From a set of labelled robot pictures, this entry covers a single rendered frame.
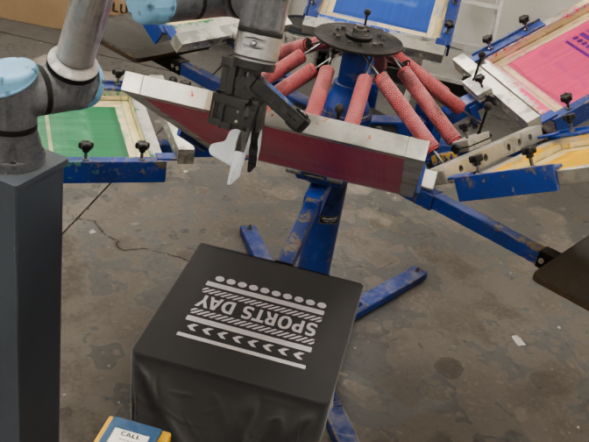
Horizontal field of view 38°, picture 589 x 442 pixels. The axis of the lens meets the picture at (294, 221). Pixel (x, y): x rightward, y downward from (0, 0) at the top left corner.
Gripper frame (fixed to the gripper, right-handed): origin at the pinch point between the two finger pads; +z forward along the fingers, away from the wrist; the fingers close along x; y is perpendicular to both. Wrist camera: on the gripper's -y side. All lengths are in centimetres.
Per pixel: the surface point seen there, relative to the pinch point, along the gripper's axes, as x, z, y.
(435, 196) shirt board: -135, 18, -37
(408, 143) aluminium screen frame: -15.0, -10.8, -25.4
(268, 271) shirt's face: -68, 36, 2
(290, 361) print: -37, 45, -11
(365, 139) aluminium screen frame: -14.6, -9.7, -17.9
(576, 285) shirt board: -98, 26, -79
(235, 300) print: -53, 40, 6
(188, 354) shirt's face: -31, 47, 10
